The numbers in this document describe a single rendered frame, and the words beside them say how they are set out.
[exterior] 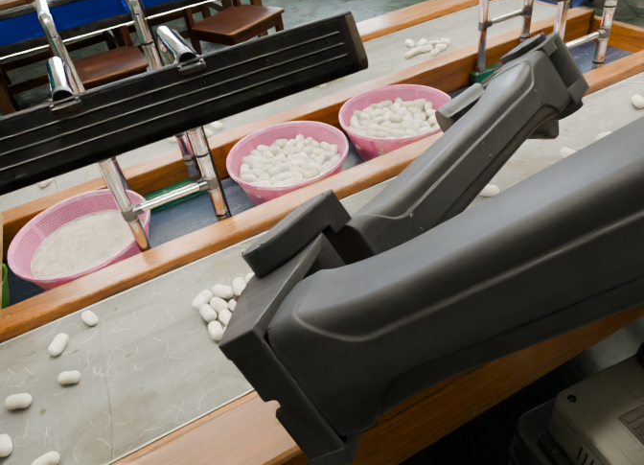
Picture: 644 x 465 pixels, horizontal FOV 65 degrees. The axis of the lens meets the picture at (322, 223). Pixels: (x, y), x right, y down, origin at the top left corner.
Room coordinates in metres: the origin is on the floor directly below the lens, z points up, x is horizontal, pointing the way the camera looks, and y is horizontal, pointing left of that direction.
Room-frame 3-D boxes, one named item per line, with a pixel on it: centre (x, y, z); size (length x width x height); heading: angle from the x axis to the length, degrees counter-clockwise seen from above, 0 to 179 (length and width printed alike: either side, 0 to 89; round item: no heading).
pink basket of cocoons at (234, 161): (0.95, 0.05, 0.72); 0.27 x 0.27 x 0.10
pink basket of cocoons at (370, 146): (1.05, -0.21, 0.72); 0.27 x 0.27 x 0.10
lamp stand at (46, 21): (1.05, 0.37, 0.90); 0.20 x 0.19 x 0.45; 111
